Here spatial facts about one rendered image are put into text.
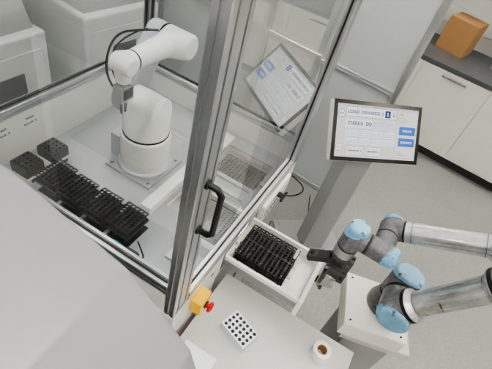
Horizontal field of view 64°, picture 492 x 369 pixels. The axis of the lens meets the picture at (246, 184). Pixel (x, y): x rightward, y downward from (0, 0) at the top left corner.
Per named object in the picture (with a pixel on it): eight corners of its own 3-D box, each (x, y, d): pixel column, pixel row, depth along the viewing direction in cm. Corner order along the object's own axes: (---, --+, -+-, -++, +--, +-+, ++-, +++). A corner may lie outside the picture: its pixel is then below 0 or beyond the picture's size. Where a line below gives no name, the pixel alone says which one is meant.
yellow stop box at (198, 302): (211, 302, 144) (214, 292, 139) (200, 317, 139) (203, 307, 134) (199, 294, 146) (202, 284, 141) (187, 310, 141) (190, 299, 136)
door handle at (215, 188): (215, 239, 101) (229, 187, 88) (210, 245, 99) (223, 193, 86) (199, 228, 102) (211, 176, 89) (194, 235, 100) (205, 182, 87)
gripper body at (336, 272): (339, 285, 144) (352, 267, 136) (318, 273, 146) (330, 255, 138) (345, 271, 150) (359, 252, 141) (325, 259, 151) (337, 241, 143)
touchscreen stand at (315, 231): (348, 280, 270) (428, 173, 200) (287, 282, 258) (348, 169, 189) (327, 222, 304) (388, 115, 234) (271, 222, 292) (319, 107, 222)
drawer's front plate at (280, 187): (285, 189, 199) (291, 173, 191) (259, 224, 179) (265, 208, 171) (282, 187, 199) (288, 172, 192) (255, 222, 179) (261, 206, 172)
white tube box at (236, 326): (257, 339, 147) (259, 334, 144) (241, 353, 142) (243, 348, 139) (236, 313, 152) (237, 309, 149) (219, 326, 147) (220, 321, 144)
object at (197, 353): (216, 361, 138) (217, 359, 137) (202, 383, 132) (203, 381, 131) (186, 340, 141) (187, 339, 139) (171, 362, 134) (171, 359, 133)
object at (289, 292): (316, 263, 168) (321, 255, 164) (292, 309, 151) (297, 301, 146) (236, 217, 177) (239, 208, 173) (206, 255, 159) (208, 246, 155)
